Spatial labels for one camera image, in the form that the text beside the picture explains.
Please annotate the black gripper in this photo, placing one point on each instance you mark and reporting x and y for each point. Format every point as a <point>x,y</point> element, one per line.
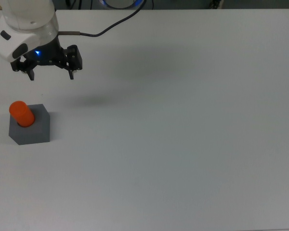
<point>48,56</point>

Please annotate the orange cylinder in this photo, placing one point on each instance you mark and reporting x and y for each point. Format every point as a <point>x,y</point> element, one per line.
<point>21,114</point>

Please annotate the grey block with round hole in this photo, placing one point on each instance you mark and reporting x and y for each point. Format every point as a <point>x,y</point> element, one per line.
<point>31,136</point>

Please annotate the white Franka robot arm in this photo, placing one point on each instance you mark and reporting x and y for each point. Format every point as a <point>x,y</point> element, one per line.
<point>26,12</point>

